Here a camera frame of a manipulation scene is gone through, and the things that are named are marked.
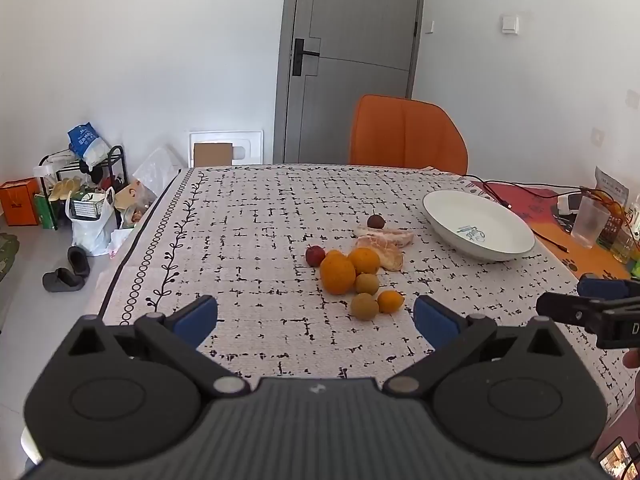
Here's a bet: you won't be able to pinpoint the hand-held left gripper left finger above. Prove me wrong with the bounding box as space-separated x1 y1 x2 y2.
47 295 251 400

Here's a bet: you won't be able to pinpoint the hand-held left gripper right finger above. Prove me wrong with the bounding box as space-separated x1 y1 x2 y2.
382 295 581 397

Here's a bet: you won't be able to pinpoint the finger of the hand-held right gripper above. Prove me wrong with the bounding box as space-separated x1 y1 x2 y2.
576 273 640 302
536 291 607 334

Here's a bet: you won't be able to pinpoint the small orange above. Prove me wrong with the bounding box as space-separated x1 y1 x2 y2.
377 290 405 315

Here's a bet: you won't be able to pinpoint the brown kiwi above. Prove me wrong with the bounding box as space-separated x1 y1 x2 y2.
354 272 380 296
350 292 380 321

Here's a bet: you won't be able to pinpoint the round orange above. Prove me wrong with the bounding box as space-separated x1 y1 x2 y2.
348 247 382 276

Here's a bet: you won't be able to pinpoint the large oval orange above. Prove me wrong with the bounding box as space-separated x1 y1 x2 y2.
320 250 357 296

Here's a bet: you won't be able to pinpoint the clear plastic bottle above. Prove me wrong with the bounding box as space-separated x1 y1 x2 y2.
612 205 640 264

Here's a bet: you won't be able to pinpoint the ribbed glass cup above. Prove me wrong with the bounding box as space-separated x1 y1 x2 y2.
570 196 612 250

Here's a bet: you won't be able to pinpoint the grey snack bag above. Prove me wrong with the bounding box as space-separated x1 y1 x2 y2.
594 166 630 206

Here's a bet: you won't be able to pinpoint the orange and red table mat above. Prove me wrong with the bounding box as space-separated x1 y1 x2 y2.
467 180 640 281

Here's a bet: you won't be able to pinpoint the smartphone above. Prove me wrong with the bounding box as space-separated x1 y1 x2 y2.
597 437 640 480

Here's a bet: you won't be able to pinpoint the grey slipper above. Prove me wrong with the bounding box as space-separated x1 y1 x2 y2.
67 246 91 278
42 268 86 293

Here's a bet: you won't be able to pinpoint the white plastic bag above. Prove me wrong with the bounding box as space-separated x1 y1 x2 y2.
65 187 118 257

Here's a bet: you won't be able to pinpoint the brown paper bag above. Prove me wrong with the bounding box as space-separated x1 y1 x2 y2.
114 180 151 226

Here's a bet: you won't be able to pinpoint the clear plastic bag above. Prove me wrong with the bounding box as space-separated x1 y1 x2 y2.
132 145 183 197

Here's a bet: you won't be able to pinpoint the brown cardboard piece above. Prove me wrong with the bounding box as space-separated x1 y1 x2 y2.
193 143 234 167

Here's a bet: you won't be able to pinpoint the black shoe rack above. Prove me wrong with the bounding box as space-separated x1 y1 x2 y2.
39 145 126 231

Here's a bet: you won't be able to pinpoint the yellow slippers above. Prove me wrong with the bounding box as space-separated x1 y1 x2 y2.
50 177 83 201

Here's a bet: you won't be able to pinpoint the white foam packaging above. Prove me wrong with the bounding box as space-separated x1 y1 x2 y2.
187 130 264 168

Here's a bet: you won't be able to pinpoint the green box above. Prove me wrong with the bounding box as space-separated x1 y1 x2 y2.
34 192 58 230

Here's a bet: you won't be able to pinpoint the orange chair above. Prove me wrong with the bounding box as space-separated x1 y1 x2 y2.
348 94 469 176

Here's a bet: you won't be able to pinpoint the blue and white bag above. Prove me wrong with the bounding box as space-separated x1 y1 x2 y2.
67 122 112 168

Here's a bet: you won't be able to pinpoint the orange box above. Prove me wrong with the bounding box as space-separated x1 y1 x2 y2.
0 178 41 227

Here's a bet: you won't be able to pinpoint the grey door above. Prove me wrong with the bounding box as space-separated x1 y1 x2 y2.
272 0 426 165

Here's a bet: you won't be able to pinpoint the black cable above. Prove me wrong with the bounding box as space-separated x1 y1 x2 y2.
465 175 583 209
530 229 569 252

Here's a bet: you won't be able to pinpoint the orange wire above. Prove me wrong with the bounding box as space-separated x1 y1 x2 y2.
580 187 640 228

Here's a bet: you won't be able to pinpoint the black door handle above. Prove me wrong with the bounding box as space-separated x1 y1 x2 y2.
291 38 321 77

